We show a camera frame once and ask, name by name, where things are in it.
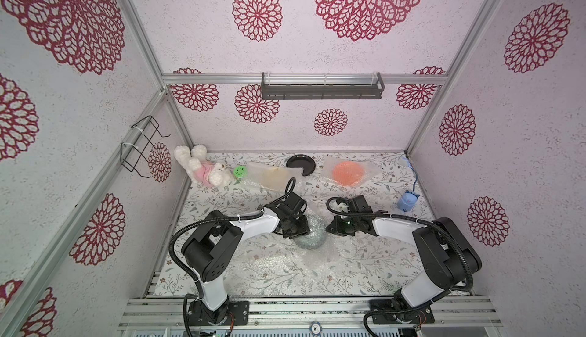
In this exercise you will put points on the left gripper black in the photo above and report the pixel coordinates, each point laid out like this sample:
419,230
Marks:
304,228

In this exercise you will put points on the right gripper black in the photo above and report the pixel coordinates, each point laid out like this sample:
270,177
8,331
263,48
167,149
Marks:
339,225

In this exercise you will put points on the dark grey plate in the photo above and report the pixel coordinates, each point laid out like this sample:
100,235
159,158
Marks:
302,161

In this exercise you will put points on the clear bubble wrap sheet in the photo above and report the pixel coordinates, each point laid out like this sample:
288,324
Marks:
339,267

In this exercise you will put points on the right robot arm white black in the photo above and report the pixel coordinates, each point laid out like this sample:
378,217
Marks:
449,261

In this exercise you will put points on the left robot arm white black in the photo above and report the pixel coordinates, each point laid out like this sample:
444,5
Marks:
204,249

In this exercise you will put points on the yellow plate in bubble wrap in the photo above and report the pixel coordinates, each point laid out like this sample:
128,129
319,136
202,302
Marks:
272,178

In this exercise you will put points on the orange plate in bubble wrap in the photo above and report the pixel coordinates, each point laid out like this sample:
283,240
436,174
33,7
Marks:
349,173

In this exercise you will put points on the green round toy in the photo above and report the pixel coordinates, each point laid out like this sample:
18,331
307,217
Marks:
240,172

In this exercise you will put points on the white plush bunny pink dress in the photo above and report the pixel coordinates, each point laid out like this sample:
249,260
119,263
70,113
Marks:
201,170

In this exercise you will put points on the blue toy with cord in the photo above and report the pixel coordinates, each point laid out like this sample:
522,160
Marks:
410,198

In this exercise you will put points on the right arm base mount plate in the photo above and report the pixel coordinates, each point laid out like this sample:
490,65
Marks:
390,313

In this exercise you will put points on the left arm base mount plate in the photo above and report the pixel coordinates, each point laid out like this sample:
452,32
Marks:
229,313

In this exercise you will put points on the black wire wall basket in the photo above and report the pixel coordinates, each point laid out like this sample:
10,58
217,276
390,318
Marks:
132,152

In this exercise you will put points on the aluminium front rail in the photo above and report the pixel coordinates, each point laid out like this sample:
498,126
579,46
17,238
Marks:
300,312

